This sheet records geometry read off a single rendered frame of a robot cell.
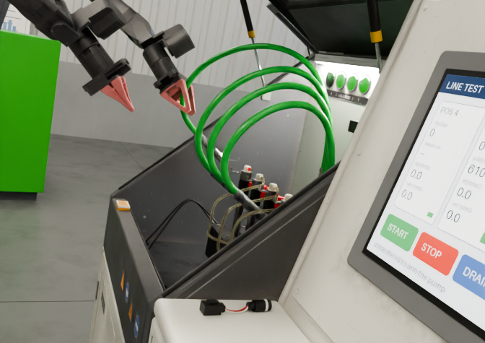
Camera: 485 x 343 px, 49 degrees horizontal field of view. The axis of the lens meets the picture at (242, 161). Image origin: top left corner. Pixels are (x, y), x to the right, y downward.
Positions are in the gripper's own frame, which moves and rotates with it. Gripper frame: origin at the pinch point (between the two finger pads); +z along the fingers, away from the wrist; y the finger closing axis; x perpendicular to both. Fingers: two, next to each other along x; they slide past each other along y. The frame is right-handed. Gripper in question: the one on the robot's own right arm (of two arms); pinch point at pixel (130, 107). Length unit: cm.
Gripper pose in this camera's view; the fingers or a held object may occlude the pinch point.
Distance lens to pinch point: 116.1
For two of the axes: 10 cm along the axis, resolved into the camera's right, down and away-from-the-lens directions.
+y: 8.2, -5.7, -0.6
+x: -0.5, -1.9, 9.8
